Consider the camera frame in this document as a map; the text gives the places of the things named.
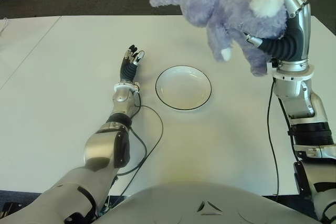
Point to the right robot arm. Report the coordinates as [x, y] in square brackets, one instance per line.
[299, 98]

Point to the silver robot torso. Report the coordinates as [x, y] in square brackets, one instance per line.
[204, 208]

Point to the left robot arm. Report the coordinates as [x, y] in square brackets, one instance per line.
[103, 145]

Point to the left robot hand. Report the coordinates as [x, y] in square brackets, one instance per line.
[127, 70]

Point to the white plate black rim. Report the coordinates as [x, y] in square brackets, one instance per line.
[183, 89]

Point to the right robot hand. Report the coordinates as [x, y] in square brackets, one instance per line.
[299, 43]

